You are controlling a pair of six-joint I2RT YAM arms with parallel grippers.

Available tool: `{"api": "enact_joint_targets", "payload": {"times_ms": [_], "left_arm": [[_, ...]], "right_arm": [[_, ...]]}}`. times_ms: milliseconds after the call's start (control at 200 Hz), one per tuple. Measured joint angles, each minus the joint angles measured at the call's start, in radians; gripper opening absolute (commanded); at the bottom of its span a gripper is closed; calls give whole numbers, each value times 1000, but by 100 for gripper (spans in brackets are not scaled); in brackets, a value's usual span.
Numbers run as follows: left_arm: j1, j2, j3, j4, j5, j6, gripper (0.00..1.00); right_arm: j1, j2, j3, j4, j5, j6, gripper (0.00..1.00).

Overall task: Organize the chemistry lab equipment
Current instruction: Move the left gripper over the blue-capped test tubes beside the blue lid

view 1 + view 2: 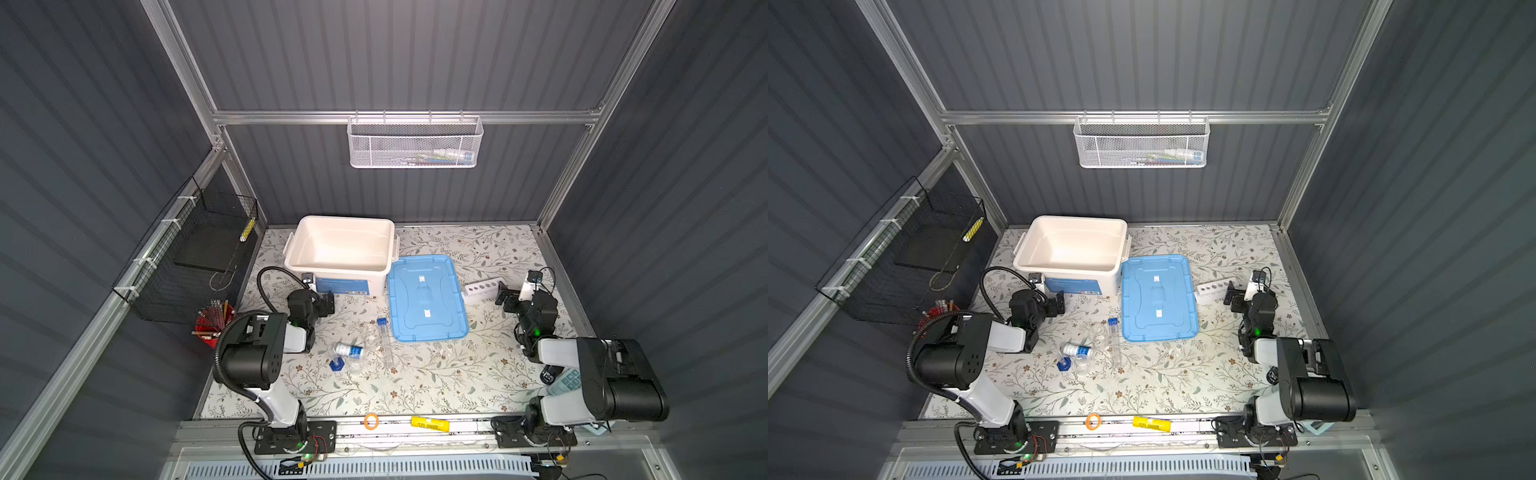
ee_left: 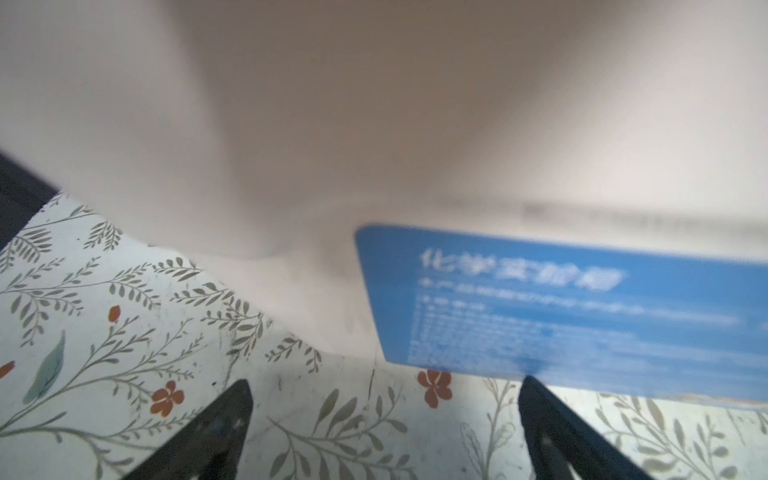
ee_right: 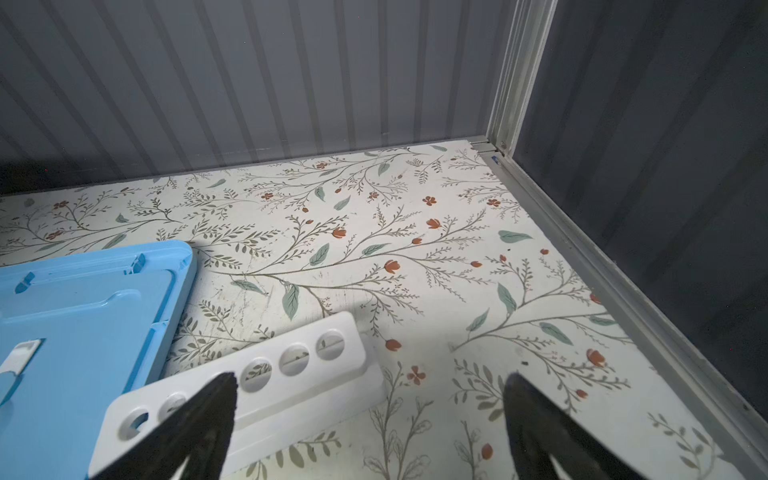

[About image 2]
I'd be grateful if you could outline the white plastic storage bin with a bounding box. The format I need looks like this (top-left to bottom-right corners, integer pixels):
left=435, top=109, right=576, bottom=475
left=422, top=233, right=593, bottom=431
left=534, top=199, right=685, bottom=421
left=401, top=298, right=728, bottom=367
left=1, top=1, right=767, bottom=409

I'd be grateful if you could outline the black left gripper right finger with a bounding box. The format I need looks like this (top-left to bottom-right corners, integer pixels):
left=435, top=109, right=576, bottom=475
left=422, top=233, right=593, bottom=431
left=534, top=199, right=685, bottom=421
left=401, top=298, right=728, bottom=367
left=518, top=376, right=650, bottom=480

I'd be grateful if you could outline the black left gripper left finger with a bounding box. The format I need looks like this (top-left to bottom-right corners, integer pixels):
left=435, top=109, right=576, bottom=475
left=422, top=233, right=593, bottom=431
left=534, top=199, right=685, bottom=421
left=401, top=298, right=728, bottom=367
left=126, top=379, right=254, bottom=480

